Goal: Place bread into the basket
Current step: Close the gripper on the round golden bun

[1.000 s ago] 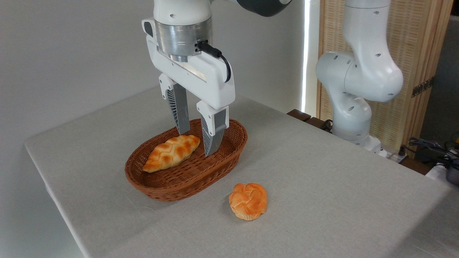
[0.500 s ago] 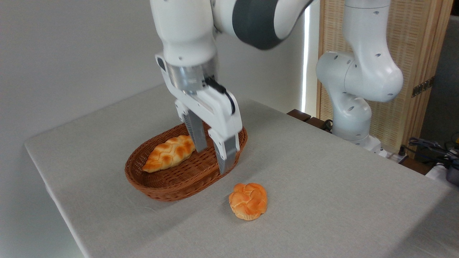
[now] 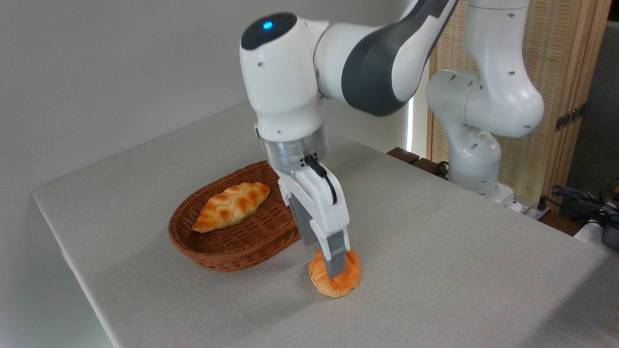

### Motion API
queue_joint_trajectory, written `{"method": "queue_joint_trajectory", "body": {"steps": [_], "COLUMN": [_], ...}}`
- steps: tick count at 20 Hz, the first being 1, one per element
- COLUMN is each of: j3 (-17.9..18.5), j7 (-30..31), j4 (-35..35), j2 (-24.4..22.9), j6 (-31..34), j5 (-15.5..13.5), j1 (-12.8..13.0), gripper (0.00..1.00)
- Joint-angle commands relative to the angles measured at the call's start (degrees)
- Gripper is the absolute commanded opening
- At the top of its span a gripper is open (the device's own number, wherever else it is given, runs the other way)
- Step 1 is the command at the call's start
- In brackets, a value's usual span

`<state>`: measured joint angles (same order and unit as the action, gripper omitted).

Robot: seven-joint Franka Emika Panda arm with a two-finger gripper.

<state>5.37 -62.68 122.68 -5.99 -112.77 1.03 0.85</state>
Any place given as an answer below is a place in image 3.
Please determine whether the dark metal screen hinge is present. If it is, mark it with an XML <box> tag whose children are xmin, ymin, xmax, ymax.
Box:
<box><xmin>555</xmin><ymin>103</ymin><xmax>587</xmax><ymax>132</ymax></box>

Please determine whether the round braided bread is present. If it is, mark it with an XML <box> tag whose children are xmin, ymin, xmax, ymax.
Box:
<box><xmin>308</xmin><ymin>248</ymin><xmax>362</xmax><ymax>298</ymax></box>

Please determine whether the black cable bundle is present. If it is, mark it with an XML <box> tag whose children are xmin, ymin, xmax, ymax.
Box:
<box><xmin>538</xmin><ymin>185</ymin><xmax>619</xmax><ymax>228</ymax></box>

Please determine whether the dark grey device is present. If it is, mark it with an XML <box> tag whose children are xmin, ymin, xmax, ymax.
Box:
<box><xmin>601</xmin><ymin>215</ymin><xmax>619</xmax><ymax>251</ymax></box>

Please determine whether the grey tablecloth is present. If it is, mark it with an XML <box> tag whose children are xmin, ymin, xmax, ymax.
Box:
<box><xmin>33</xmin><ymin>104</ymin><xmax>619</xmax><ymax>348</ymax></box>

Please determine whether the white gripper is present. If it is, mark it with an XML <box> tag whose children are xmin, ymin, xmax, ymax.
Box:
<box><xmin>278</xmin><ymin>163</ymin><xmax>350</xmax><ymax>279</ymax></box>

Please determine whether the long braided bread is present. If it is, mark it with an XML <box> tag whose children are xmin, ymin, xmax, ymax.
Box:
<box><xmin>192</xmin><ymin>182</ymin><xmax>271</xmax><ymax>234</ymax></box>

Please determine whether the brown wicker basket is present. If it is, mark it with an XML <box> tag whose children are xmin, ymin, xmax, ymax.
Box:
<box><xmin>168</xmin><ymin>160</ymin><xmax>303</xmax><ymax>272</ymax></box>

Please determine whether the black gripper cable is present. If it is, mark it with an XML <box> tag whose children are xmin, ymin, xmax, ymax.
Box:
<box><xmin>305</xmin><ymin>155</ymin><xmax>338</xmax><ymax>205</ymax></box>

